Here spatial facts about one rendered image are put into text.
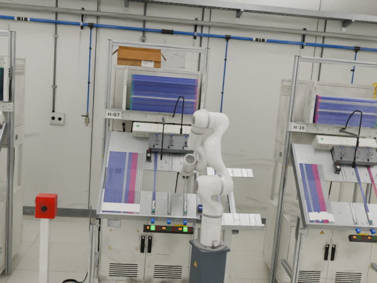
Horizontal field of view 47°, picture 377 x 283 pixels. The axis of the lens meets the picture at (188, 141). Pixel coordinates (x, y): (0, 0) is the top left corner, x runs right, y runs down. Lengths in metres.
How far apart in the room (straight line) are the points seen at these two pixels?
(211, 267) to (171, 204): 0.63
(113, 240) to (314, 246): 1.57
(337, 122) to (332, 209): 0.70
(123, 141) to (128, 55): 0.74
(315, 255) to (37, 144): 3.09
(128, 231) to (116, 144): 0.66
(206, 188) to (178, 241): 1.01
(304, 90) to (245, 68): 1.35
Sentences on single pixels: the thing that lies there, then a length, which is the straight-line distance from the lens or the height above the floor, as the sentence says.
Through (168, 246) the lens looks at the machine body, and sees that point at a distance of 3.41.
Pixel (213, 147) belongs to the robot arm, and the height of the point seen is 1.28.
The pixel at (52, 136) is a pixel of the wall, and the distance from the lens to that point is 4.96.
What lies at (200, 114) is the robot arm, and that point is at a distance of 2.54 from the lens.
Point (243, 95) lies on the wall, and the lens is 4.90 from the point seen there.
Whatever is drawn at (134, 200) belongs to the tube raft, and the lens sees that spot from 3.04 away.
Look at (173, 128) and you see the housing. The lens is 3.31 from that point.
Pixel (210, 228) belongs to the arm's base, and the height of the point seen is 0.82.
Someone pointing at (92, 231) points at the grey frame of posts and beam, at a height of 0.59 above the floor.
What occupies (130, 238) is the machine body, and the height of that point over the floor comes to 0.43.
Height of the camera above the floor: 1.69
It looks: 9 degrees down
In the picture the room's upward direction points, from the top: 5 degrees clockwise
